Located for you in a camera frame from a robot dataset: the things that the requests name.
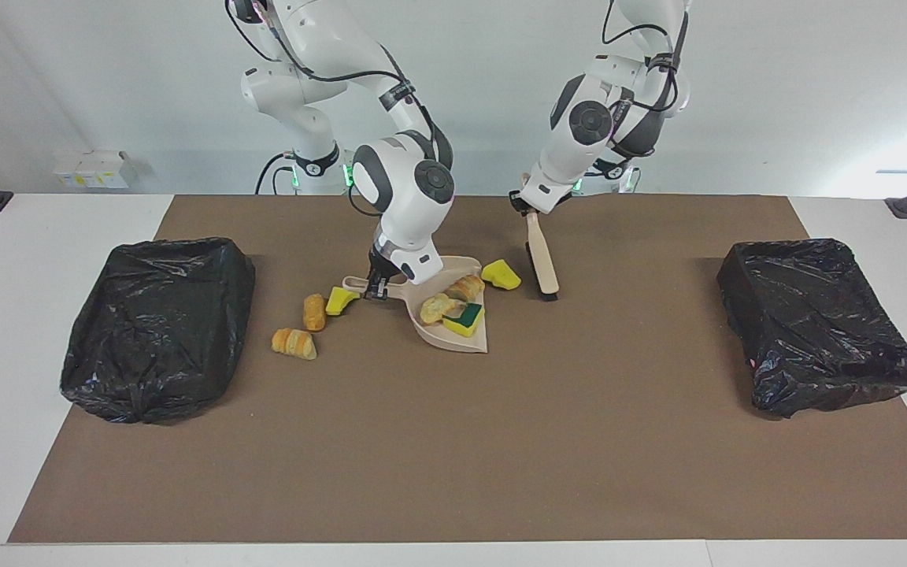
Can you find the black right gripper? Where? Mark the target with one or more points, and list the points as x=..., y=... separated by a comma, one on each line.
x=383, y=264

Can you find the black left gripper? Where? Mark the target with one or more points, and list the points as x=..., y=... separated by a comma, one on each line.
x=523, y=202

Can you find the small yellow sponge piece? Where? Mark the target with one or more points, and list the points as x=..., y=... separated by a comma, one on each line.
x=337, y=302

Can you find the beige hand brush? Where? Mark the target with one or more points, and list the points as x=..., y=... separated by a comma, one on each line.
x=542, y=260

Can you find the pale bread chunk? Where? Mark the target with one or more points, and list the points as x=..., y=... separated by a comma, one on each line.
x=436, y=307

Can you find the brown bread roll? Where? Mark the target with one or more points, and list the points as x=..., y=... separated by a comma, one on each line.
x=314, y=313

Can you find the yellow sponge block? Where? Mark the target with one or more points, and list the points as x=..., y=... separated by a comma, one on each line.
x=501, y=275

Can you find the orange striped bread slice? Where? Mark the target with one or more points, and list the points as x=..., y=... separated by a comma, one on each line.
x=467, y=287

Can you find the green and yellow sponge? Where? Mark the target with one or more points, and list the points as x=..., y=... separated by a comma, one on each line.
x=465, y=323

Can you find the striped croissant piece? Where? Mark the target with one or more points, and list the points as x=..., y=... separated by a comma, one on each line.
x=294, y=343

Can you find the beige plastic dustpan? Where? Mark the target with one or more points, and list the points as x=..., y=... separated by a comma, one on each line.
x=465, y=343

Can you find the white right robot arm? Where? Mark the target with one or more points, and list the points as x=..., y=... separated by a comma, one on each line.
x=402, y=181

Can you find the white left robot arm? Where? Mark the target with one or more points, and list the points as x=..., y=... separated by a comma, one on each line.
x=591, y=122

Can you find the black bag lined bin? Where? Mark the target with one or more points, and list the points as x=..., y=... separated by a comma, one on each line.
x=816, y=331
x=154, y=331

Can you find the brown table mat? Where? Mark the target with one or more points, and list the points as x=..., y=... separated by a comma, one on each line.
x=453, y=472

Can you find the white socket box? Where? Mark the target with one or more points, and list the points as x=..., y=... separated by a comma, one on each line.
x=91, y=169

